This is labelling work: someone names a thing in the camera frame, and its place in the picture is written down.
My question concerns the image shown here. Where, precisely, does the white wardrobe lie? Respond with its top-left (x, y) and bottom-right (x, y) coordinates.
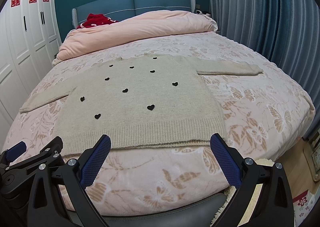
top-left (1, 0), bottom-right (61, 143)

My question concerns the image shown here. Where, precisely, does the pink folded duvet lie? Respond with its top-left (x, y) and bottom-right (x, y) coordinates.
top-left (52, 10), bottom-right (217, 66)

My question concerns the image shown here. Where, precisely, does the blue upholstered headboard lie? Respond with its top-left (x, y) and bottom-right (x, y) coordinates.
top-left (72, 0), bottom-right (196, 28)

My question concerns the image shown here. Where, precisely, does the red garment on bed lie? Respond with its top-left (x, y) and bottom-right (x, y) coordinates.
top-left (77, 13), bottom-right (118, 29)

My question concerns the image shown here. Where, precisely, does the beige knit heart sweater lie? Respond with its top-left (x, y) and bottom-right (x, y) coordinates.
top-left (20, 54), bottom-right (262, 154)

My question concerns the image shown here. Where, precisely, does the blue grey curtain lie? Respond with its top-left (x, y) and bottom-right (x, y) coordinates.
top-left (206, 0), bottom-right (320, 140)

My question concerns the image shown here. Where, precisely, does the pink floral bed sheet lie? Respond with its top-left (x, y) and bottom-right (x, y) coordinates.
top-left (3, 32), bottom-right (315, 216)

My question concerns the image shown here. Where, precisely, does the cream fluffy rug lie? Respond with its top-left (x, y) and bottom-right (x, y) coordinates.
top-left (209, 158), bottom-right (276, 227)

